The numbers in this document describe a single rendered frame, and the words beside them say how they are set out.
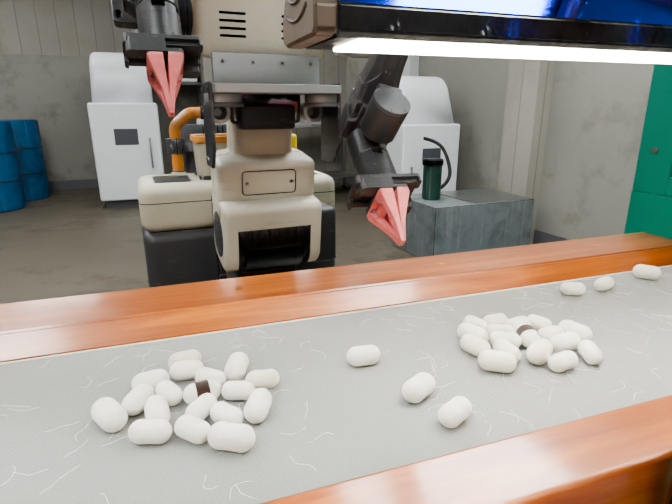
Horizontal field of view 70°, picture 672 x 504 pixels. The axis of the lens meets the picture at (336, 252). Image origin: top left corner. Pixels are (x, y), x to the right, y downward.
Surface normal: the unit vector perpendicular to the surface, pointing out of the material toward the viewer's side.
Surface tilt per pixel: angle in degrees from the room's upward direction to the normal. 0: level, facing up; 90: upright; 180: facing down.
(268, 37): 98
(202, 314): 45
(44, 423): 0
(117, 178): 90
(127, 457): 0
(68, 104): 90
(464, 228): 90
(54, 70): 90
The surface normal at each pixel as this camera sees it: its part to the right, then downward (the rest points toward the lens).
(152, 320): 0.23, -0.48
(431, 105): 0.32, -0.04
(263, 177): 0.38, 0.40
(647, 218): -0.94, 0.10
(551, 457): 0.00, -0.96
